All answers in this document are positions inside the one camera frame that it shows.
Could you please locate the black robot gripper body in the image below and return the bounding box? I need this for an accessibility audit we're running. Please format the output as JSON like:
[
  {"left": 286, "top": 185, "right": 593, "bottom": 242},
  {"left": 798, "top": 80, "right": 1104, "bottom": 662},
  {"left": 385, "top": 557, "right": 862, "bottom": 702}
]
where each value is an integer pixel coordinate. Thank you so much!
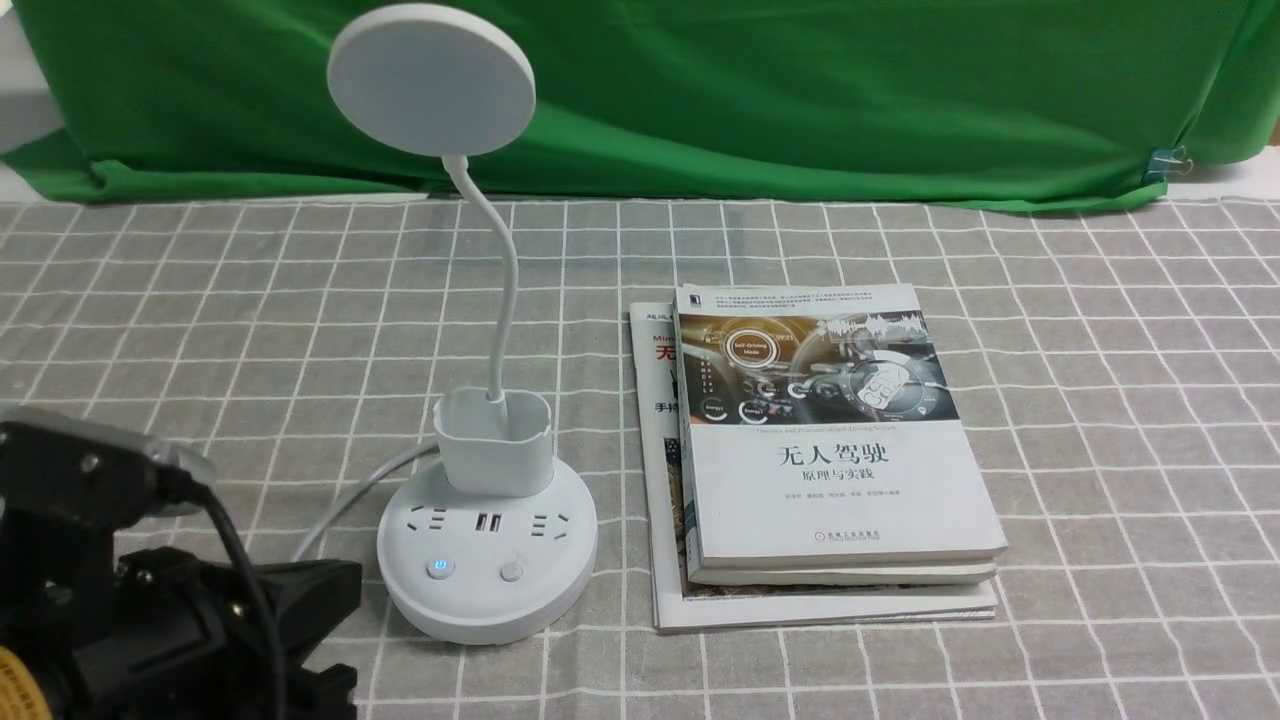
[{"left": 3, "top": 500, "right": 289, "bottom": 719}]

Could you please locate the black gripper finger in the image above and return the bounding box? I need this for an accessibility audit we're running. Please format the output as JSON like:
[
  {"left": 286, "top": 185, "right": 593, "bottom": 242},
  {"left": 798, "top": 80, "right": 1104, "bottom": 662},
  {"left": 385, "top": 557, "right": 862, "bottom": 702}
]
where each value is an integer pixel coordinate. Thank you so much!
[
  {"left": 253, "top": 559, "right": 364, "bottom": 665},
  {"left": 285, "top": 664, "right": 358, "bottom": 720}
]

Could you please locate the white desk lamp with sockets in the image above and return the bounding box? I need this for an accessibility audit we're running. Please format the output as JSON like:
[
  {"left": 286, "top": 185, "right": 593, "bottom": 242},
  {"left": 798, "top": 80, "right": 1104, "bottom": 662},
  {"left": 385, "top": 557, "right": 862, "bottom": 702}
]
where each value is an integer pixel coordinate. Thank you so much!
[{"left": 326, "top": 3, "right": 598, "bottom": 646}]

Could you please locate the thin magazine at bottom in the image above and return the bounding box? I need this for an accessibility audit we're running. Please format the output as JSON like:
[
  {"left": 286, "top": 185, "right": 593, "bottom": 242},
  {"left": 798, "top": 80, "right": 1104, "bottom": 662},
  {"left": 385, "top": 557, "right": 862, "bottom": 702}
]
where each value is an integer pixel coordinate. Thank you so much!
[{"left": 628, "top": 302, "right": 998, "bottom": 632}]

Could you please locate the white self-driving book top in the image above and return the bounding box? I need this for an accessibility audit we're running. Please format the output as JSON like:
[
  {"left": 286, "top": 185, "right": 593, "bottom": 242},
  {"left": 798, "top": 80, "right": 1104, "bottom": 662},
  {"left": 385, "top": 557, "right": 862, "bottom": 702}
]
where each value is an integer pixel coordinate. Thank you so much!
[{"left": 673, "top": 284, "right": 1009, "bottom": 584}]

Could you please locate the green backdrop cloth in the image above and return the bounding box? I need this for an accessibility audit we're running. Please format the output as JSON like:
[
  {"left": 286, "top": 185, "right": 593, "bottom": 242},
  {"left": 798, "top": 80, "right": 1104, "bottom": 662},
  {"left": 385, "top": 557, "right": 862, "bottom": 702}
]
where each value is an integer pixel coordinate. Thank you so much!
[{"left": 3, "top": 1, "right": 1279, "bottom": 211}]

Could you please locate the grey checkered tablecloth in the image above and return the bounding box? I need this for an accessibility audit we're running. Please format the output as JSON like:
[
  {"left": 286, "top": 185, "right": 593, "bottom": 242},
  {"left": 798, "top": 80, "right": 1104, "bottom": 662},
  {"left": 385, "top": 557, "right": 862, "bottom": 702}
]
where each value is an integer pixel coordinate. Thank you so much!
[{"left": 1, "top": 199, "right": 1279, "bottom": 719}]

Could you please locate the blue binder clip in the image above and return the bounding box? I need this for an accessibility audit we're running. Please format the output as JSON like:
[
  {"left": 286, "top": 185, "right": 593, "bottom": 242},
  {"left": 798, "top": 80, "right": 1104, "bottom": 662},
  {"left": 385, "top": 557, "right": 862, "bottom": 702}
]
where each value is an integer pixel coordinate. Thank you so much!
[{"left": 1143, "top": 145, "right": 1196, "bottom": 184}]

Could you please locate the black camera cable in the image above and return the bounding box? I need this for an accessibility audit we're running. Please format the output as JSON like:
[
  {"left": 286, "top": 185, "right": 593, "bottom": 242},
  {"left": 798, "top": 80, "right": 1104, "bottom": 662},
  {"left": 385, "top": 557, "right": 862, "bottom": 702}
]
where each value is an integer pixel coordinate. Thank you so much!
[{"left": 160, "top": 468, "right": 291, "bottom": 720}]

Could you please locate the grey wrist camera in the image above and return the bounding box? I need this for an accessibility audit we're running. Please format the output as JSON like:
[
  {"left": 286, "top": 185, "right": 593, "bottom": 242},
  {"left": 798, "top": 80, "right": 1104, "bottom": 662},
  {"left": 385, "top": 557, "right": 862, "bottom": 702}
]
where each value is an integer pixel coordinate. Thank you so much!
[{"left": 1, "top": 405, "right": 218, "bottom": 530}]

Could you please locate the white lamp power cable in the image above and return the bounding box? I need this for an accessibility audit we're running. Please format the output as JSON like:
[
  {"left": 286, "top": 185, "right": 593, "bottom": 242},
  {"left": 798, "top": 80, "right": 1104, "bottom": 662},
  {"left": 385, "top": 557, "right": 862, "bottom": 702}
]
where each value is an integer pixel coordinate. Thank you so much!
[{"left": 288, "top": 441, "right": 442, "bottom": 565}]

